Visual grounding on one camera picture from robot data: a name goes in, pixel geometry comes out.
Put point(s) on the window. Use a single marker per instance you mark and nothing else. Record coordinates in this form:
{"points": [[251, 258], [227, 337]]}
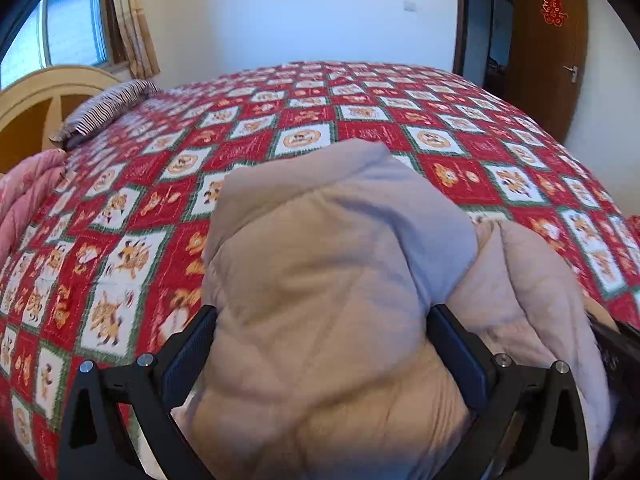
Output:
{"points": [[70, 30]]}

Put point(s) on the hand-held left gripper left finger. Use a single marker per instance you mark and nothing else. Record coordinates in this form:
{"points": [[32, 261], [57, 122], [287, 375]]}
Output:
{"points": [[192, 356]]}

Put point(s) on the pink folded quilt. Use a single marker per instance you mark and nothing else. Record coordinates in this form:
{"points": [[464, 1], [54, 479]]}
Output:
{"points": [[25, 195]]}

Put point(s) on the striped pillow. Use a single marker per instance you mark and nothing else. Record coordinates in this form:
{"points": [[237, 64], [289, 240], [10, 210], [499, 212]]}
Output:
{"points": [[105, 107]]}

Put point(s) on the beige patterned curtain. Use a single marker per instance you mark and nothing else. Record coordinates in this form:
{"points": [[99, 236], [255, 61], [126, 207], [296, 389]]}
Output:
{"points": [[135, 20]]}

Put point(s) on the red patchwork printed quilt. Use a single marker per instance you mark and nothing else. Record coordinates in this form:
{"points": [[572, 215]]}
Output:
{"points": [[150, 185]]}

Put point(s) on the brown wooden door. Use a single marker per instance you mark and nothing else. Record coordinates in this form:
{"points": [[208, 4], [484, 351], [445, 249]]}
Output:
{"points": [[545, 60]]}

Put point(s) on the cream wooden headboard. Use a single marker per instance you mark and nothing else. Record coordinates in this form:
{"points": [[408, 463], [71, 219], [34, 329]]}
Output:
{"points": [[30, 105]]}

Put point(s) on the beige padded jacket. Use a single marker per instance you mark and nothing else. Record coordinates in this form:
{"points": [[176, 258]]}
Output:
{"points": [[325, 285]]}

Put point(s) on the red paper door decoration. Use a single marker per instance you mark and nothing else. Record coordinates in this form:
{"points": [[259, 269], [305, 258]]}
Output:
{"points": [[554, 9]]}

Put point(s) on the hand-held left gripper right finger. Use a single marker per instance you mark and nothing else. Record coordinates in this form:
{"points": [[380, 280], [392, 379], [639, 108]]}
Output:
{"points": [[460, 356]]}

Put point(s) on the white wall switch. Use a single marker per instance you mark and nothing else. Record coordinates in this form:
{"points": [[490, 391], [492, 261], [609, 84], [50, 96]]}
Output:
{"points": [[410, 6]]}

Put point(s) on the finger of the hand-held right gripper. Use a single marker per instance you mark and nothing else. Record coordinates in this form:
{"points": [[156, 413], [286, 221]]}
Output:
{"points": [[617, 345]]}

